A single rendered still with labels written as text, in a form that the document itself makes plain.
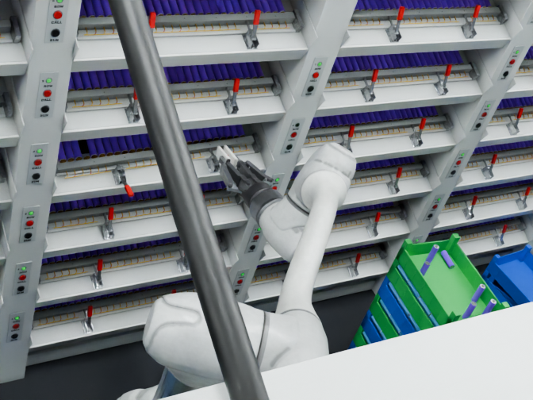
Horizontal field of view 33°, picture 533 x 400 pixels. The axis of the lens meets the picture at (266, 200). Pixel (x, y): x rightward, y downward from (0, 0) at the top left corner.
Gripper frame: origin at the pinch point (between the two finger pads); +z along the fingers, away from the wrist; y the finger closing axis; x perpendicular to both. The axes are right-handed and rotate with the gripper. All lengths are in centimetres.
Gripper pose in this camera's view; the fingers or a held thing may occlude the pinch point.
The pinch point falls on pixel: (226, 157)
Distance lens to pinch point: 230.5
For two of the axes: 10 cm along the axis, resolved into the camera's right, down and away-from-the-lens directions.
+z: -4.8, -5.7, 6.7
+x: 2.0, -8.1, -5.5
